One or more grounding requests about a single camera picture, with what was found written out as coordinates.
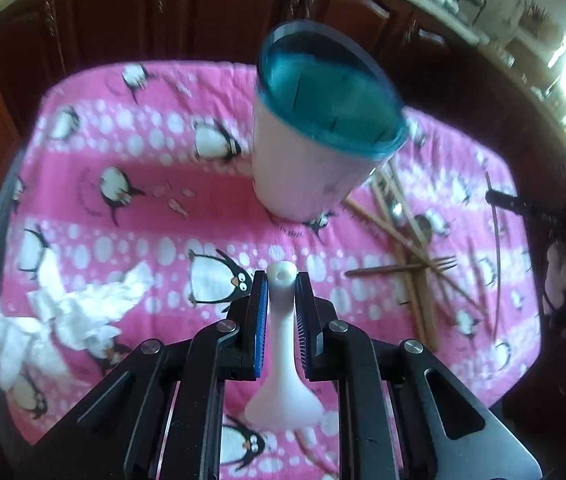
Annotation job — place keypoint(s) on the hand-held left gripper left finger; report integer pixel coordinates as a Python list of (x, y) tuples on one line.
[(259, 330)]

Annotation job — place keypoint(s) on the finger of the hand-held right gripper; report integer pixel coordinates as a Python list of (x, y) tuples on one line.
[(518, 205)]

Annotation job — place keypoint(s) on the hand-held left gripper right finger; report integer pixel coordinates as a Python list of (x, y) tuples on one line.
[(302, 330)]

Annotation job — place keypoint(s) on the pile of wooden chopsticks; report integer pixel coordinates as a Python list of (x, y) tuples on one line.
[(425, 310)]

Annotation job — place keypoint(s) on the white cup teal rim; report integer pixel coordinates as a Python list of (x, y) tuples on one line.
[(303, 170)]

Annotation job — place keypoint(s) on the pink penguin blanket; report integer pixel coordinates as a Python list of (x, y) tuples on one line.
[(138, 240)]

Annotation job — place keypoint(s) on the crumpled white tissue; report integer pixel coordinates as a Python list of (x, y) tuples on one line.
[(88, 310)]

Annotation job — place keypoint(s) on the dark wooden base cabinets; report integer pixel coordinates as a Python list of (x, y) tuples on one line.
[(213, 10)]

